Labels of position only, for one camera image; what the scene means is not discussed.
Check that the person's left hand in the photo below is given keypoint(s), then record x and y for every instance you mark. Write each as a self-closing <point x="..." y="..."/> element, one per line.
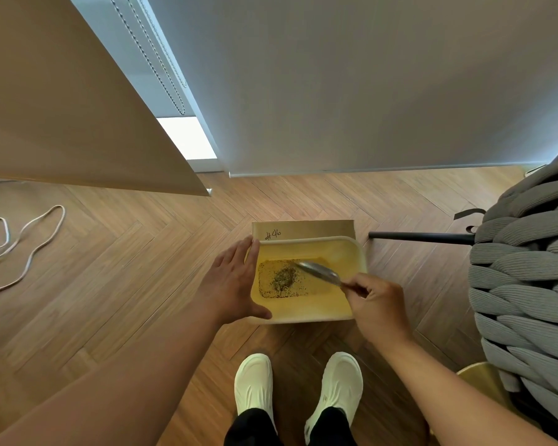
<point x="228" y="287"/>

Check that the person's right hand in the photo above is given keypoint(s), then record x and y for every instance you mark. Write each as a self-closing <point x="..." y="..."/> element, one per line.
<point x="381" y="311"/>

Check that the person's right fingers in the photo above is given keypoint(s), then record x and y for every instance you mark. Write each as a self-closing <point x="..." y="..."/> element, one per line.
<point x="355" y="287"/>

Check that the person's left thumb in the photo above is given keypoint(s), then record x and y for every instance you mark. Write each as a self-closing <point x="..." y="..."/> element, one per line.
<point x="259" y="313"/>

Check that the person's left little finger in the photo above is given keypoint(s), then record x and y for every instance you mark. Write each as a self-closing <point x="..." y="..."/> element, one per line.
<point x="218" y="268"/>

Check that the person's left middle finger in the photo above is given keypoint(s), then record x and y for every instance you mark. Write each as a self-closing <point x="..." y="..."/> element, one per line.
<point x="242" y="253"/>

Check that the metal spoon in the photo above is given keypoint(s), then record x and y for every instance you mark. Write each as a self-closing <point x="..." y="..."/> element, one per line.
<point x="321" y="272"/>

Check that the yellow plastic tray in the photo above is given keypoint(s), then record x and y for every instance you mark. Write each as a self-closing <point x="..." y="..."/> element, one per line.
<point x="328" y="253"/>

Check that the person's left forearm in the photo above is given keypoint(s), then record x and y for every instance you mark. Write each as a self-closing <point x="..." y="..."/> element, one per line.
<point x="121" y="385"/>

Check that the person's right forearm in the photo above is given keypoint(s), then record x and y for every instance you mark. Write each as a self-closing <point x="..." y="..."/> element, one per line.
<point x="446" y="399"/>

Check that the pile of dark seeds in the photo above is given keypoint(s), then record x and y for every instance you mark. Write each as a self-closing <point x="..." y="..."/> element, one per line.
<point x="282" y="278"/>

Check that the person's white left shoe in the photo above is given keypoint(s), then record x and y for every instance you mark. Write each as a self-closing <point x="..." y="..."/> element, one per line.
<point x="254" y="385"/>

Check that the person's white shoe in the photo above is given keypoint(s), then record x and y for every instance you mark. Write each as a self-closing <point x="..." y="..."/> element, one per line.
<point x="254" y="385"/>
<point x="337" y="385"/>

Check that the black chair leg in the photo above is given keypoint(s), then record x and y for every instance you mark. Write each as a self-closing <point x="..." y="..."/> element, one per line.
<point x="423" y="237"/>

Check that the person's white right shoe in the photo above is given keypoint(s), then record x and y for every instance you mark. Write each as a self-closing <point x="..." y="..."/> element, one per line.
<point x="337" y="385"/>

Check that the person's black trousers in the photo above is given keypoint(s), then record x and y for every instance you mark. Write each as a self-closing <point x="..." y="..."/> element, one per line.
<point x="251" y="431"/>

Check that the golden chair base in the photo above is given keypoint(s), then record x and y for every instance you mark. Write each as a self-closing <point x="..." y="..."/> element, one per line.
<point x="486" y="383"/>

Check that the grey chunky knit chair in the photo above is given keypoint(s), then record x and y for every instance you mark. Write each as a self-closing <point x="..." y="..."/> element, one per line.
<point x="525" y="283"/>

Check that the grey roller blind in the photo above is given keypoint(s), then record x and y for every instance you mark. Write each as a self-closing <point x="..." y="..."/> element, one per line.
<point x="376" y="78"/>

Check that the beige roller blind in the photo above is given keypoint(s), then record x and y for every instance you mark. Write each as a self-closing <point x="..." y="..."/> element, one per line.
<point x="60" y="88"/>

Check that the white window frame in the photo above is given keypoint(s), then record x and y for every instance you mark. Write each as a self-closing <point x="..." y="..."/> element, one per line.
<point x="186" y="134"/>

